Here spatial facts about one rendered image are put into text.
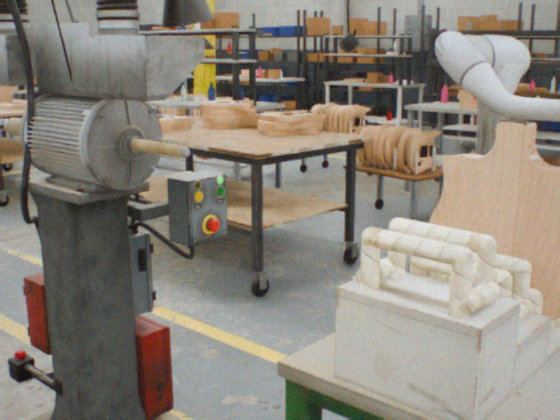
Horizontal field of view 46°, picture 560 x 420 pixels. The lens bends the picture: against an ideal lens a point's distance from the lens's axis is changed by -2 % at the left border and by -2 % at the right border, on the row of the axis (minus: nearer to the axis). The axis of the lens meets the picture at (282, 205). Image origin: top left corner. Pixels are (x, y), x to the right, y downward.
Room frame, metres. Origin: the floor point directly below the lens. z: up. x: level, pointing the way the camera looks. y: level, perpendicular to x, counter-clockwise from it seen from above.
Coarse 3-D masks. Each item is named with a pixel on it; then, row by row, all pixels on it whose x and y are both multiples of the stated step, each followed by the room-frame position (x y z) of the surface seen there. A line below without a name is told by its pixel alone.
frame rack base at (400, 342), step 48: (336, 288) 1.08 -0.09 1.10; (384, 288) 1.07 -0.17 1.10; (432, 288) 1.07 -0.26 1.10; (336, 336) 1.08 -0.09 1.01; (384, 336) 1.01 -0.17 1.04; (432, 336) 0.95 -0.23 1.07; (480, 336) 0.90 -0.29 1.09; (384, 384) 1.01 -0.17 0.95; (432, 384) 0.95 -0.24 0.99; (480, 384) 0.91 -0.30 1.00
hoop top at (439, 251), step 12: (372, 228) 1.06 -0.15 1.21; (372, 240) 1.05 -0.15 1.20; (384, 240) 1.03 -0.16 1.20; (396, 240) 1.02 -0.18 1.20; (408, 240) 1.01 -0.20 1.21; (420, 240) 1.00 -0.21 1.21; (432, 240) 0.99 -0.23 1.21; (408, 252) 1.00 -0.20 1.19; (420, 252) 0.99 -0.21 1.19; (432, 252) 0.97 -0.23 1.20; (444, 252) 0.96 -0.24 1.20; (456, 252) 0.95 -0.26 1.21; (468, 252) 0.94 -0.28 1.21
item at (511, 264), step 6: (474, 258) 1.18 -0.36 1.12; (498, 258) 1.16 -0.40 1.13; (504, 258) 1.15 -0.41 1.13; (510, 258) 1.15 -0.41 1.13; (516, 258) 1.14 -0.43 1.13; (498, 264) 1.15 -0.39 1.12; (504, 264) 1.14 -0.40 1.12; (510, 264) 1.14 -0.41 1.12; (516, 264) 1.13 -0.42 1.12; (522, 264) 1.12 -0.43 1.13; (528, 264) 1.13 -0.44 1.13; (504, 270) 1.14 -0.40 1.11; (510, 270) 1.13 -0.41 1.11; (516, 270) 1.13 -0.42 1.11; (522, 270) 1.12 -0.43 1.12; (528, 270) 1.12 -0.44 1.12
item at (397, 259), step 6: (390, 228) 1.12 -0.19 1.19; (390, 252) 1.12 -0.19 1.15; (396, 252) 1.11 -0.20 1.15; (390, 258) 1.12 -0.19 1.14; (396, 258) 1.11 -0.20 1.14; (402, 258) 1.12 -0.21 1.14; (396, 264) 1.11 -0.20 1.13; (402, 264) 1.12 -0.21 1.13; (396, 270) 1.11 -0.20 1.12; (402, 270) 1.12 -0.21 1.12; (390, 276) 1.12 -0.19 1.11; (396, 276) 1.11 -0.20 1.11; (402, 276) 1.12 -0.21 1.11
